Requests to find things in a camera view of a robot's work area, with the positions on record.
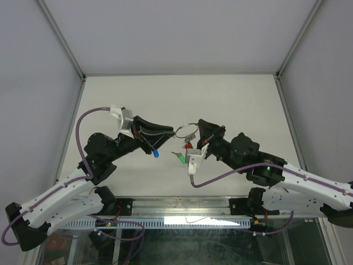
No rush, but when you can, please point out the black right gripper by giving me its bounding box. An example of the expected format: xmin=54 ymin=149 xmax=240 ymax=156
xmin=196 ymin=119 xmax=244 ymax=174

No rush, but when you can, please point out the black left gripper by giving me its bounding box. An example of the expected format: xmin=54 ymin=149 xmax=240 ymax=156
xmin=106 ymin=116 xmax=175 ymax=162

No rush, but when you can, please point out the large silver keyring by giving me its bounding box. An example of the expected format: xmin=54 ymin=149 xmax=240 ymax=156
xmin=175 ymin=123 xmax=199 ymax=139

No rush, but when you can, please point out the red key tag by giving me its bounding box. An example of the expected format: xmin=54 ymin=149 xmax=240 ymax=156
xmin=184 ymin=142 xmax=193 ymax=149

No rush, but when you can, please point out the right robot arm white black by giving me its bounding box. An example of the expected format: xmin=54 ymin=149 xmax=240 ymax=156
xmin=197 ymin=119 xmax=352 ymax=228

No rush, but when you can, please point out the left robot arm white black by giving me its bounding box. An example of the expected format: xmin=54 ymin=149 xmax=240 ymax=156
xmin=5 ymin=116 xmax=175 ymax=252

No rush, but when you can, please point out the silver keys far right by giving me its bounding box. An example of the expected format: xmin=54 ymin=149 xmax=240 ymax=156
xmin=185 ymin=133 xmax=196 ymax=141

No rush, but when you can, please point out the blue key tag upper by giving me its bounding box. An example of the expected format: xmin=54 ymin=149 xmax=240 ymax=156
xmin=153 ymin=150 xmax=159 ymax=158

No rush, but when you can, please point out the silver key on green tag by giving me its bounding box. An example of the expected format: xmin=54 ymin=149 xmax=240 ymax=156
xmin=171 ymin=151 xmax=183 ymax=157

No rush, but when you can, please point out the green key tag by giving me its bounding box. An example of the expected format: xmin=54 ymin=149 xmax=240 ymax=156
xmin=178 ymin=155 xmax=186 ymax=164

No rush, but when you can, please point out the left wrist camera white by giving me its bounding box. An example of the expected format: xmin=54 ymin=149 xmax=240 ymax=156
xmin=109 ymin=105 xmax=133 ymax=138

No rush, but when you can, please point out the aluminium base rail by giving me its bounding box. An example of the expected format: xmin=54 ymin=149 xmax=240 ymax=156
xmin=96 ymin=196 xmax=251 ymax=218

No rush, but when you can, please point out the white cable duct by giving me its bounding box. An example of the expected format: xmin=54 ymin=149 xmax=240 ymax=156
xmin=61 ymin=216 xmax=250 ymax=230

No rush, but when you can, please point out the aluminium frame post left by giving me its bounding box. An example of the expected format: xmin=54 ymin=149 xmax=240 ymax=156
xmin=35 ymin=0 xmax=86 ymax=81

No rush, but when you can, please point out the aluminium frame post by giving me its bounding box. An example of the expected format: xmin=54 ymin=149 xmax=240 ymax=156
xmin=35 ymin=0 xmax=86 ymax=81
xmin=276 ymin=0 xmax=325 ymax=79

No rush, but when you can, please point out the aluminium frame post right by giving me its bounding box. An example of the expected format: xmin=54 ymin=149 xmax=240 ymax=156
xmin=276 ymin=0 xmax=325 ymax=79

